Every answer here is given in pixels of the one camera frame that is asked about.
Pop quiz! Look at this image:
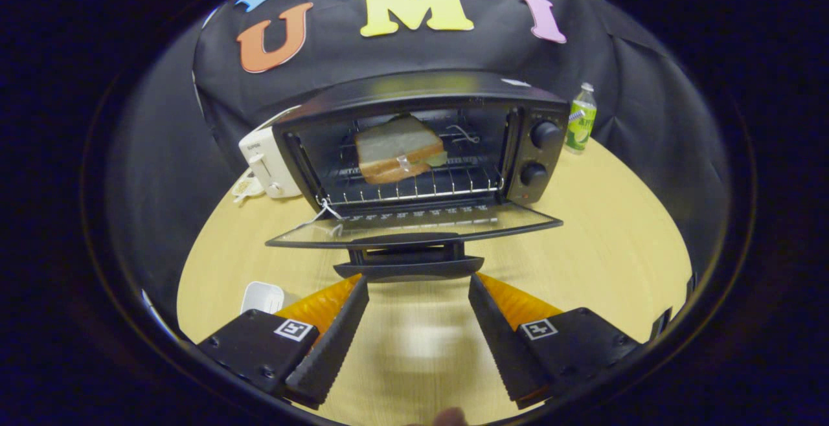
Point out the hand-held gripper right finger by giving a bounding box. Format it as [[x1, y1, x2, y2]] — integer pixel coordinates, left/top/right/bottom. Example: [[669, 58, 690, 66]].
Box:
[[468, 273, 643, 410]]

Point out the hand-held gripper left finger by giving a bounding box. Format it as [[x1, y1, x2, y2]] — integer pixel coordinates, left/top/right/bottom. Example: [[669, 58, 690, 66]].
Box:
[[196, 275, 370, 410]]

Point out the black toaster oven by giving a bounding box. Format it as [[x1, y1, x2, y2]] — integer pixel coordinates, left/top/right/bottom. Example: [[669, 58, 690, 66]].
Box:
[[266, 70, 571, 283]]

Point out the toast lettuce sandwich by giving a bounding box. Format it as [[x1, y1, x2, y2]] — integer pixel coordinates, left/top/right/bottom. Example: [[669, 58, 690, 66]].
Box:
[[354, 115, 449, 185]]

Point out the white pop-up toaster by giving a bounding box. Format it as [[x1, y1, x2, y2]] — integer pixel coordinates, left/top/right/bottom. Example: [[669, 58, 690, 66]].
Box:
[[238, 125, 304, 199]]

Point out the small white plate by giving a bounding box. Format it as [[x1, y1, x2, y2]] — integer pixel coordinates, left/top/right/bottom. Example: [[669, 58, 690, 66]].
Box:
[[241, 281, 300, 315]]

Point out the green label plastic bottle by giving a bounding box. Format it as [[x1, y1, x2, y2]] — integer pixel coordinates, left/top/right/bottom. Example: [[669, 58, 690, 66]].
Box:
[[563, 83, 598, 155]]

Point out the black backdrop cloth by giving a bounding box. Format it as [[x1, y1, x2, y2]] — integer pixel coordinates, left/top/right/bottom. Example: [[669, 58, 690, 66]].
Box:
[[107, 0, 732, 271]]

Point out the metal wire oven rack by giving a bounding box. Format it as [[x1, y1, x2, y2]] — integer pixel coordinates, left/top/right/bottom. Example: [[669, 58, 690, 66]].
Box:
[[321, 125, 506, 207]]

